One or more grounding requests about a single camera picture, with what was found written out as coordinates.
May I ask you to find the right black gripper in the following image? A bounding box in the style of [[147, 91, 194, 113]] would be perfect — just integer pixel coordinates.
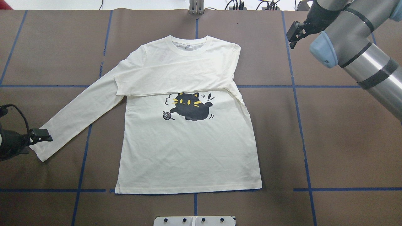
[[286, 2, 341, 50]]

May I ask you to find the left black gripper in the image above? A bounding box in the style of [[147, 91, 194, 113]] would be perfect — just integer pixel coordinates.
[[0, 126, 53, 161]]

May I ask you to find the cream long-sleeve cat shirt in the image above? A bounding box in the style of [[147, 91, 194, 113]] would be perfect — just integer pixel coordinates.
[[30, 36, 262, 195]]

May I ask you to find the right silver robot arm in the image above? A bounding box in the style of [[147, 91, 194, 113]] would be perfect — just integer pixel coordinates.
[[286, 0, 402, 120]]

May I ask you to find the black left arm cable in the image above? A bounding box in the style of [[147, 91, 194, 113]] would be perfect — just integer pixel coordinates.
[[0, 104, 32, 138]]

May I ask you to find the aluminium frame post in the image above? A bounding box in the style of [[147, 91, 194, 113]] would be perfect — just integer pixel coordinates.
[[189, 0, 205, 15]]

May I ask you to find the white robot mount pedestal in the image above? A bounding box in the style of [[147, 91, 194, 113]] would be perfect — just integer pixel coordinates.
[[153, 216, 237, 226]]

